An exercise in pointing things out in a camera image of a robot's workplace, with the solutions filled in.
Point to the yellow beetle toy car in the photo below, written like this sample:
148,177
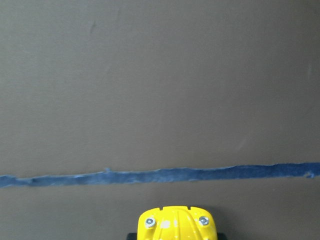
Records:
177,222

